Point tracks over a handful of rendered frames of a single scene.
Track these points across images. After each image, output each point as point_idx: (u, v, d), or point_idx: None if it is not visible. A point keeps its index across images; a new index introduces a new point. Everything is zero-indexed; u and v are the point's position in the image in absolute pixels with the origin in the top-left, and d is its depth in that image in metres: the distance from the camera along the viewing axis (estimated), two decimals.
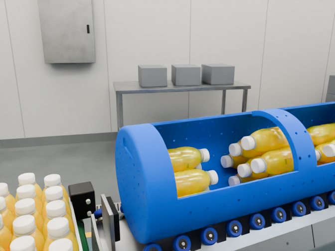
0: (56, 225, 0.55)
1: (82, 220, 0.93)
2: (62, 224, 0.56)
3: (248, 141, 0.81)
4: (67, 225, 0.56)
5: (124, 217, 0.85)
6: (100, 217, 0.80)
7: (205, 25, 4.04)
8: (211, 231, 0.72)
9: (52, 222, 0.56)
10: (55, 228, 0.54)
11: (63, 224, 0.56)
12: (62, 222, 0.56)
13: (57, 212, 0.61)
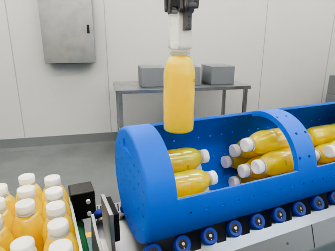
0: (56, 225, 0.55)
1: (82, 220, 0.93)
2: (62, 224, 0.56)
3: (247, 143, 0.81)
4: (67, 225, 0.56)
5: (124, 217, 0.85)
6: (100, 217, 0.80)
7: (205, 25, 4.04)
8: (211, 231, 0.72)
9: (52, 222, 0.56)
10: (55, 228, 0.54)
11: (63, 224, 0.56)
12: (62, 222, 0.56)
13: (57, 212, 0.61)
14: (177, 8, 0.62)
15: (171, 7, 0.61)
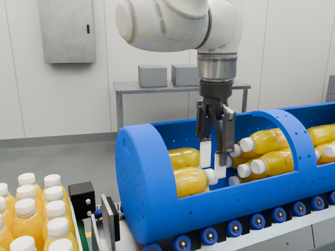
0: (56, 225, 0.55)
1: (82, 220, 0.93)
2: (62, 224, 0.56)
3: (247, 143, 0.81)
4: (67, 225, 0.56)
5: (124, 217, 0.85)
6: (100, 217, 0.80)
7: None
8: (211, 231, 0.72)
9: (52, 222, 0.56)
10: (55, 228, 0.54)
11: (63, 224, 0.56)
12: (62, 222, 0.56)
13: (57, 212, 0.61)
14: (207, 136, 0.75)
15: (202, 138, 0.73)
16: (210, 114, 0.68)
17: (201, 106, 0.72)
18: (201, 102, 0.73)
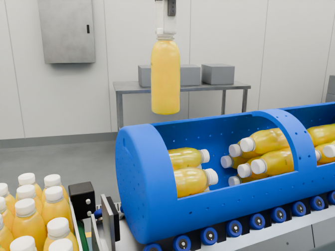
0: (56, 225, 0.55)
1: (82, 220, 0.93)
2: (62, 224, 0.56)
3: (247, 143, 0.81)
4: (67, 225, 0.56)
5: (124, 217, 0.85)
6: (100, 217, 0.80)
7: (205, 25, 4.04)
8: (211, 231, 0.72)
9: (52, 222, 0.56)
10: (55, 228, 0.54)
11: (63, 224, 0.56)
12: (62, 222, 0.56)
13: None
14: None
15: None
16: None
17: None
18: None
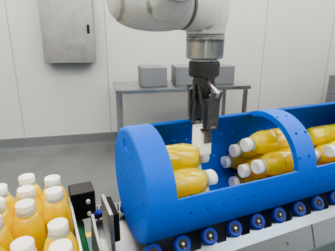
0: (56, 225, 0.55)
1: (82, 220, 0.93)
2: (62, 224, 0.56)
3: (247, 143, 0.81)
4: (67, 225, 0.56)
5: (124, 217, 0.85)
6: (100, 217, 0.80)
7: None
8: (211, 231, 0.72)
9: (52, 222, 0.56)
10: (55, 228, 0.54)
11: (63, 224, 0.56)
12: (62, 222, 0.56)
13: (206, 156, 0.75)
14: (199, 118, 0.77)
15: (194, 120, 0.76)
16: (199, 93, 0.72)
17: (192, 88, 0.76)
18: (191, 84, 0.76)
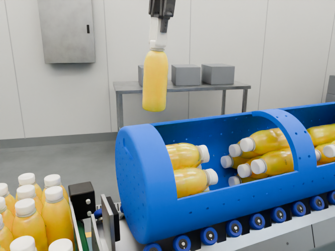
0: None
1: (82, 220, 0.93)
2: None
3: (247, 143, 0.81)
4: None
5: (124, 217, 0.85)
6: (100, 217, 0.80)
7: (205, 25, 4.04)
8: (211, 231, 0.72)
9: (153, 40, 0.78)
10: None
11: None
12: None
13: (206, 155, 0.75)
14: (158, 12, 0.78)
15: (153, 12, 0.77)
16: None
17: None
18: None
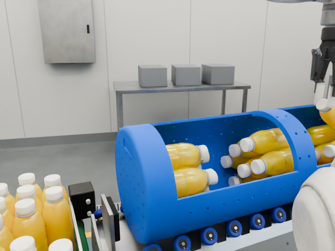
0: (323, 105, 0.90)
1: (82, 220, 0.93)
2: (325, 102, 0.89)
3: (247, 143, 0.81)
4: None
5: (124, 217, 0.85)
6: (100, 217, 0.80)
7: (205, 25, 4.04)
8: (211, 231, 0.72)
9: (318, 106, 0.91)
10: (325, 106, 0.89)
11: (326, 101, 0.89)
12: (324, 101, 0.90)
13: (206, 155, 0.75)
14: (321, 78, 0.92)
15: (319, 79, 0.90)
16: (328, 55, 0.86)
17: (317, 53, 0.90)
18: (316, 49, 0.91)
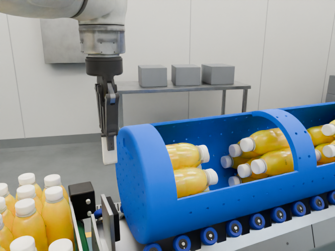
0: (328, 131, 0.94)
1: (82, 220, 0.93)
2: (329, 128, 0.94)
3: (247, 143, 0.81)
4: (331, 125, 0.94)
5: (124, 217, 0.85)
6: (100, 217, 0.80)
7: (205, 25, 4.04)
8: (211, 231, 0.72)
9: (324, 132, 0.95)
10: (331, 132, 0.93)
11: (329, 127, 0.94)
12: (328, 127, 0.94)
13: (206, 155, 0.75)
14: (106, 130, 0.62)
15: None
16: None
17: None
18: (113, 93, 0.57)
